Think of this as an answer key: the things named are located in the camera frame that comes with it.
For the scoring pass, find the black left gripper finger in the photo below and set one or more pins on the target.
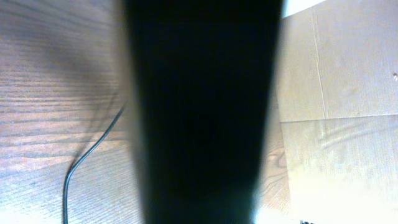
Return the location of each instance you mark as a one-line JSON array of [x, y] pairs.
[[201, 75]]

